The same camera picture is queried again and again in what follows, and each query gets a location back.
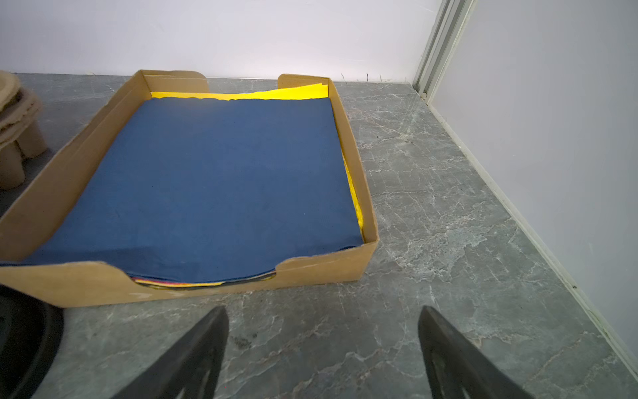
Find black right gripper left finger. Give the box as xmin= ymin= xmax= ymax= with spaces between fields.
xmin=114 ymin=306 xmax=229 ymax=399

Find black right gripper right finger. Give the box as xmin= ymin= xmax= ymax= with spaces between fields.
xmin=418 ymin=306 xmax=532 ymax=398

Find black coffee cup lid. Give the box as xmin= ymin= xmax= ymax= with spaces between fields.
xmin=1 ymin=286 xmax=64 ymax=398

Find cardboard napkin tray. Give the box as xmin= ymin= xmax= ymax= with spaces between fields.
xmin=1 ymin=70 xmax=380 ymax=308

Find blue napkin stack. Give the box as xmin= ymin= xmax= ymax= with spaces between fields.
xmin=27 ymin=98 xmax=363 ymax=284

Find stacked pulp cup carriers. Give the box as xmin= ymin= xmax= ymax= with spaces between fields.
xmin=1 ymin=71 xmax=48 ymax=191

